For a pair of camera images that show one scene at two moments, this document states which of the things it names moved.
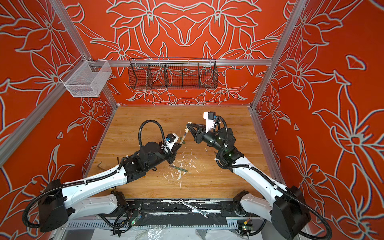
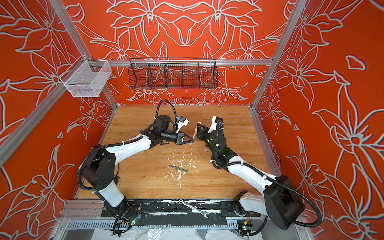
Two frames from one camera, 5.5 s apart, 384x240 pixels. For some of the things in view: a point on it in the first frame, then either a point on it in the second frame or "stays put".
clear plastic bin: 86,78 stays put
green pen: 179,168 stays put
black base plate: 183,208 stays put
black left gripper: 173,152 to 179,138
